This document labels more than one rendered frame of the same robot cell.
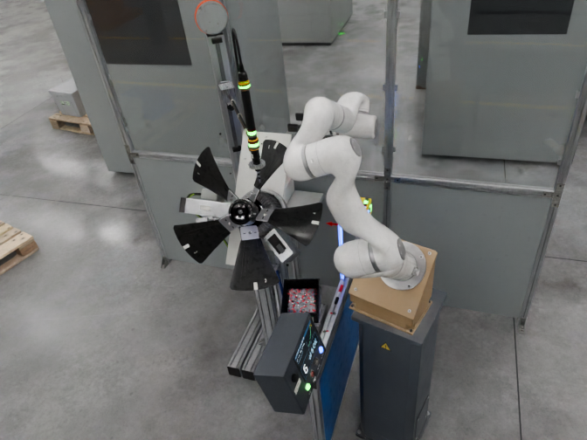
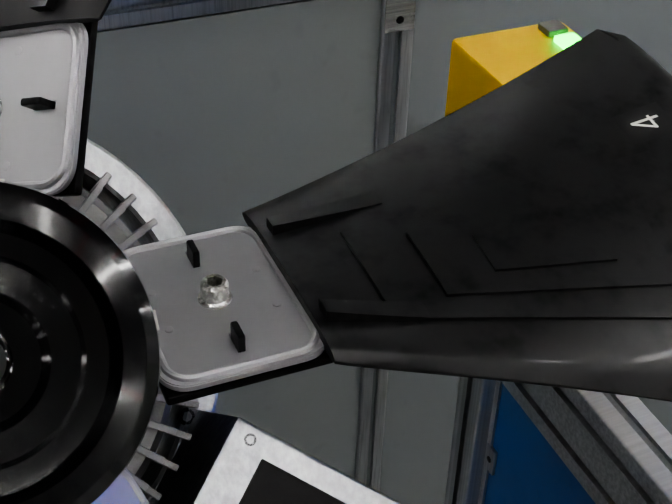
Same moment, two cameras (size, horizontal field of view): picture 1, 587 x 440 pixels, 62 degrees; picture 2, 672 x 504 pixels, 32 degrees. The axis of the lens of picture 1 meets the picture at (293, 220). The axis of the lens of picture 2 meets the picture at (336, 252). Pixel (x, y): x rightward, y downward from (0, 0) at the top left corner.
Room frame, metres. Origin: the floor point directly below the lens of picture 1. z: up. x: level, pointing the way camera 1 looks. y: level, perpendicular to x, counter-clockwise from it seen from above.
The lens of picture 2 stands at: (1.51, 0.36, 1.48)
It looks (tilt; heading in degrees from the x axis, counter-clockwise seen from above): 37 degrees down; 313
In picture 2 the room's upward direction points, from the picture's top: 2 degrees clockwise
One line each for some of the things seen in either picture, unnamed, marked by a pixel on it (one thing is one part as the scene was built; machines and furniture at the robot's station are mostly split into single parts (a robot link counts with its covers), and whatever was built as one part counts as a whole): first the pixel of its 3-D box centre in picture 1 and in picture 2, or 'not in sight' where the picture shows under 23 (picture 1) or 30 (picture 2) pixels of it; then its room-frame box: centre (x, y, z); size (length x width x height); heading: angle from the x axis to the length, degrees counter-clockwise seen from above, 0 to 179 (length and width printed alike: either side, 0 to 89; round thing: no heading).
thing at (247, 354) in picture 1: (279, 338); not in sight; (2.03, 0.17, 0.04); 0.62 x 0.45 x 0.08; 157
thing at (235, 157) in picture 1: (243, 186); not in sight; (2.49, 0.28, 0.90); 0.08 x 0.06 x 1.80; 102
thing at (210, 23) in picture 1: (211, 17); not in sight; (2.49, 0.28, 1.88); 0.16 x 0.07 x 0.16; 102
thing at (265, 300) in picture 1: (266, 303); not in sight; (1.94, 0.21, 0.46); 0.09 x 0.05 x 0.91; 67
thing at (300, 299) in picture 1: (301, 304); not in sight; (1.56, 0.01, 0.83); 0.19 x 0.14 x 0.03; 172
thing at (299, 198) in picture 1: (288, 202); not in sight; (2.34, 0.02, 0.85); 0.36 x 0.24 x 0.03; 67
